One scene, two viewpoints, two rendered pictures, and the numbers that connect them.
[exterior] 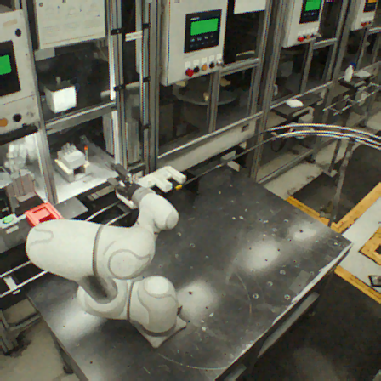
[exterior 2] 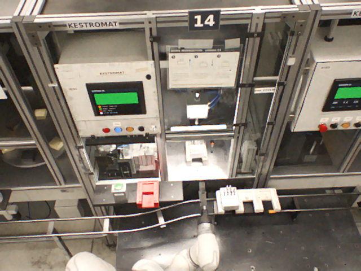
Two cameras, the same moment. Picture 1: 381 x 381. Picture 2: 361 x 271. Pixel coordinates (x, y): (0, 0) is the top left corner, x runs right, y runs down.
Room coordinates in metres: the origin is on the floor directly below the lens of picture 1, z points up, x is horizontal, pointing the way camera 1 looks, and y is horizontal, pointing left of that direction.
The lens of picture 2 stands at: (0.58, -0.28, 2.73)
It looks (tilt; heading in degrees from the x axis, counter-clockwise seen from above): 49 degrees down; 44
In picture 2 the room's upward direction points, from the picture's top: 2 degrees counter-clockwise
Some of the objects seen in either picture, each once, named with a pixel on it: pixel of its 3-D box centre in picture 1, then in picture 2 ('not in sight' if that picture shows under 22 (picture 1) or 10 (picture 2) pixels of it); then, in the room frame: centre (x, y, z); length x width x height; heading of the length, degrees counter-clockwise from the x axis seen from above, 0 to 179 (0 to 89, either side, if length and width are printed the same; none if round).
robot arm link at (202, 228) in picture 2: (143, 198); (205, 231); (1.21, 0.17, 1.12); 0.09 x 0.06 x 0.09; 135
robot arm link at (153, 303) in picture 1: (155, 301); not in sight; (0.91, 0.09, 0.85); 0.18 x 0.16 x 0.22; 87
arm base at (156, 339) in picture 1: (161, 317); not in sight; (0.92, 0.06, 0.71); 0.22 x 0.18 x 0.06; 135
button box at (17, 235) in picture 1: (10, 229); (120, 191); (1.12, 0.74, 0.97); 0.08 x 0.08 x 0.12; 45
